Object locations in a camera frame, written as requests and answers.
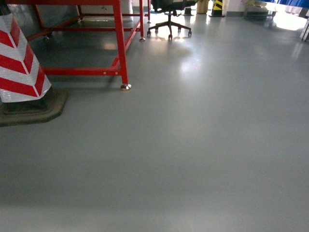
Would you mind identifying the red white traffic cone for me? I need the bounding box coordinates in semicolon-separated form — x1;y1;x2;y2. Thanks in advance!
0;0;67;127

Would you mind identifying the black office chair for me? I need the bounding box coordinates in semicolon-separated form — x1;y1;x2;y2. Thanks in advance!
147;0;197;40

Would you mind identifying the red metal frame table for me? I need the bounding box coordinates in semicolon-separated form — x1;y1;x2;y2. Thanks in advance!
4;0;152;91

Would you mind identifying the yellow black striped bollard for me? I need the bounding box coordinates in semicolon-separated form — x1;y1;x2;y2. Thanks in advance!
209;0;224;17

